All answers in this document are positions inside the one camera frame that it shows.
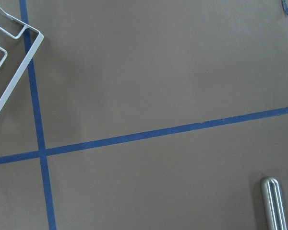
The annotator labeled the white wire cup rack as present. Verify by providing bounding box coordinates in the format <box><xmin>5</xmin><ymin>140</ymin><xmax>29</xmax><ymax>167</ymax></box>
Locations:
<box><xmin>0</xmin><ymin>6</ymin><xmax>44</xmax><ymax>113</ymax></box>

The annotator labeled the steel muddler with black cap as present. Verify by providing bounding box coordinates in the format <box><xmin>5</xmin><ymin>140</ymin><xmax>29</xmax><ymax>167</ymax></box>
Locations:
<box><xmin>261</xmin><ymin>176</ymin><xmax>288</xmax><ymax>230</ymax></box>

